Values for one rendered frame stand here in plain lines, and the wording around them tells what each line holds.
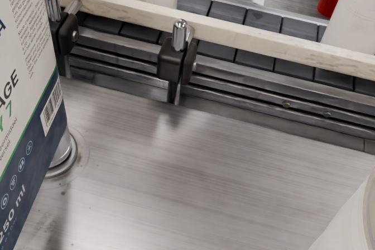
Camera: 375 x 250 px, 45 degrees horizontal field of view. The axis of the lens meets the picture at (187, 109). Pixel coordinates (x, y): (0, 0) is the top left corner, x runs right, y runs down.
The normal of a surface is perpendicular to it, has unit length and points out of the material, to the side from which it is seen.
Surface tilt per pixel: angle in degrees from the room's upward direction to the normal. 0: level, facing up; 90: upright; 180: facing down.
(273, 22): 0
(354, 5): 90
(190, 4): 0
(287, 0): 0
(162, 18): 90
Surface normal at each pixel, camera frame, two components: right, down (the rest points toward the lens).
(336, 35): -0.88, 0.31
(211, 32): -0.24, 0.74
